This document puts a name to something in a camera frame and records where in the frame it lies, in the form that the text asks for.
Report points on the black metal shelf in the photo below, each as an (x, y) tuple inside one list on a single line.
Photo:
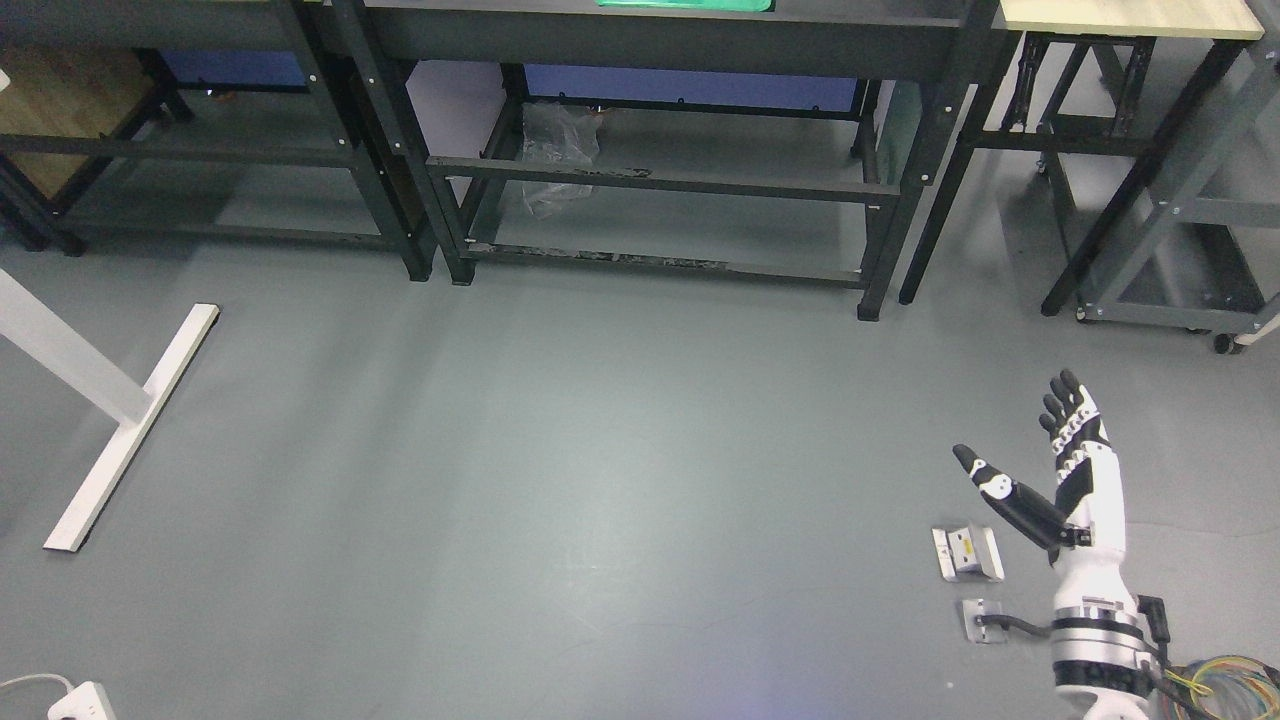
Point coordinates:
[(849, 102), (218, 120)]

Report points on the white power strip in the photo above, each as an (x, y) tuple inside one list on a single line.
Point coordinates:
[(87, 700)]

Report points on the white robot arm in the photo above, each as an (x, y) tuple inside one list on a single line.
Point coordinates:
[(1106, 656)]

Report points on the silver floor socket box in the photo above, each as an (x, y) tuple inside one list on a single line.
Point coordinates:
[(968, 554)]

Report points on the silver floor cable plate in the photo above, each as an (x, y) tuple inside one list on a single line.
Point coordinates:
[(978, 629)]

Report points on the clear plastic bag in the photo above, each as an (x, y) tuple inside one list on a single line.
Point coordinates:
[(558, 134)]

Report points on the wooden top table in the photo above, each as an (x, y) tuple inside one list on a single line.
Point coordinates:
[(1017, 105)]

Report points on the grey metal cart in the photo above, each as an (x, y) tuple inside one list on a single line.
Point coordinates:
[(1190, 241)]

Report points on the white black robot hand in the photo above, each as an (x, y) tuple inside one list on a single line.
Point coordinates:
[(1083, 528)]

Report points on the black metal shelf left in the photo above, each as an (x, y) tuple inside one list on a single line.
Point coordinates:
[(218, 120)]

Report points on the white table leg base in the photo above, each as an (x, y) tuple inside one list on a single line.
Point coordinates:
[(37, 330)]

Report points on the green plastic tray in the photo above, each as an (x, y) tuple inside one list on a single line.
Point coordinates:
[(737, 6)]

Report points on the black metal shelf right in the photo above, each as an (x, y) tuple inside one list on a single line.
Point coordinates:
[(849, 102)]

